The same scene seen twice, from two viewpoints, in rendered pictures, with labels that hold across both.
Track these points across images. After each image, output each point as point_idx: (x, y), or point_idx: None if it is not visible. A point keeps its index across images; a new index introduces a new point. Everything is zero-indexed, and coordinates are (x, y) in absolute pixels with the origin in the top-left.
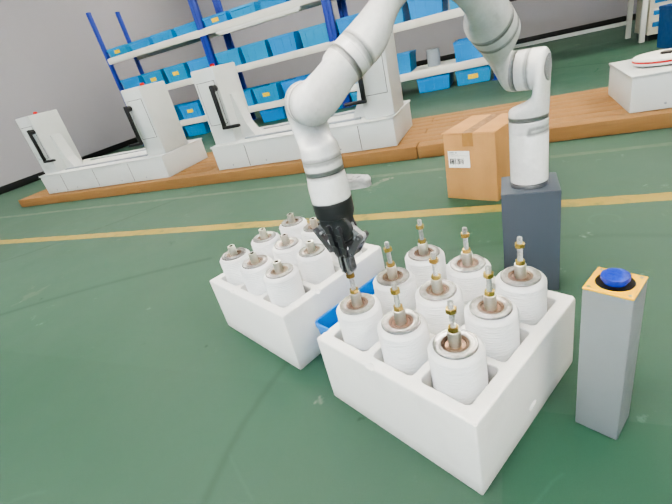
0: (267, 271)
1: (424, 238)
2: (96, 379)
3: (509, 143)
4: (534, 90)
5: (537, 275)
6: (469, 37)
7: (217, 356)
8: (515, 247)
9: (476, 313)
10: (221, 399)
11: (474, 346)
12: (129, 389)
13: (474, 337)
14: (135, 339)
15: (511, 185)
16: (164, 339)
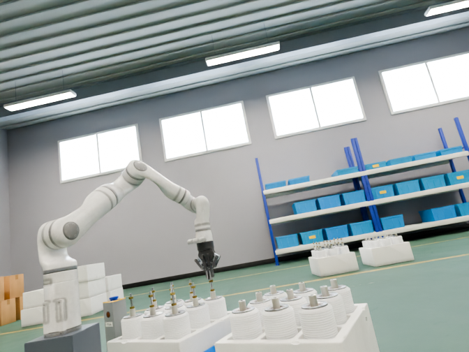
0: (282, 290)
1: (172, 303)
2: (435, 322)
3: (77, 287)
4: (66, 247)
5: (125, 316)
6: (119, 201)
7: None
8: (133, 297)
9: (161, 306)
10: None
11: (167, 302)
12: (393, 327)
13: (166, 302)
14: (465, 334)
15: (81, 327)
16: (431, 341)
